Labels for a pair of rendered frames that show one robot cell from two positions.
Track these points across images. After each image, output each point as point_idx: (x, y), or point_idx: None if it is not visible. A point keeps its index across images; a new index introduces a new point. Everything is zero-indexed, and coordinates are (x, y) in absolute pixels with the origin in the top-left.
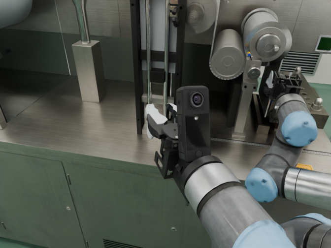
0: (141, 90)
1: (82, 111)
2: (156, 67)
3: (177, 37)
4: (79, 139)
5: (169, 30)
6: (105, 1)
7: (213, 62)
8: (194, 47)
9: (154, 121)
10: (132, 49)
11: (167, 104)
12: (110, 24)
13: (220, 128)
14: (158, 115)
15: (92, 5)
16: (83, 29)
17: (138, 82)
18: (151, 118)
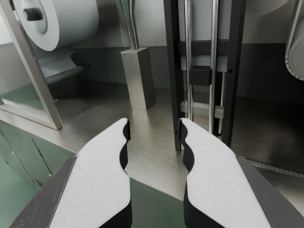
0: (180, 97)
1: (127, 118)
2: (200, 64)
3: (231, 10)
4: None
5: (219, 1)
6: (159, 10)
7: (293, 55)
8: (258, 48)
9: (48, 214)
10: (166, 40)
11: (178, 121)
12: (163, 33)
13: (297, 155)
14: (105, 169)
15: (148, 16)
16: (131, 35)
17: (175, 85)
18: (62, 185)
